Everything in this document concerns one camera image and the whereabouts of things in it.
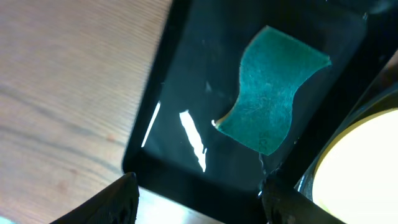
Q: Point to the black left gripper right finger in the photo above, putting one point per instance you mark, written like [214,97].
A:
[283,204]

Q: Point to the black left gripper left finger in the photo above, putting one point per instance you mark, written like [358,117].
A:
[117,203]

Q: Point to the yellow plate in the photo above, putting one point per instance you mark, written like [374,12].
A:
[356,176]

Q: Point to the green yellow sponge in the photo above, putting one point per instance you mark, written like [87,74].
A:
[272,68]

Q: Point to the round black tray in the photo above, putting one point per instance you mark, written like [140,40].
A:
[381,95]

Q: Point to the rectangular black tray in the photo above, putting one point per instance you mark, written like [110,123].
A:
[174,149]

